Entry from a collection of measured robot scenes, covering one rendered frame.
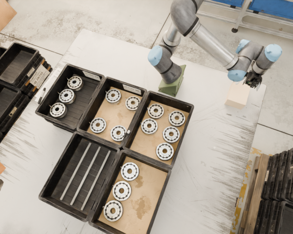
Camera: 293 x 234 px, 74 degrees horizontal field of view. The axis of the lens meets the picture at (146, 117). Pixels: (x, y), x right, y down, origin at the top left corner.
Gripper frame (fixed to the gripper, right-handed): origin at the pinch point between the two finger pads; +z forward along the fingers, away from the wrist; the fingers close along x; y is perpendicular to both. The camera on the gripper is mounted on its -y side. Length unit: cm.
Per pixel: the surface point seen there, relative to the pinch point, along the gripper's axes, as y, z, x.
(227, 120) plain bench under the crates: 19.4, 17.1, -0.5
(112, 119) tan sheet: 53, 4, -70
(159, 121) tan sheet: 43, 4, -41
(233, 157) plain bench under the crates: 43.0, 16.9, 9.5
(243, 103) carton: 7.5, 9.6, 4.2
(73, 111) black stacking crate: 58, 4, -97
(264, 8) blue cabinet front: -140, 50, 8
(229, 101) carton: 8.3, 11.6, -4.0
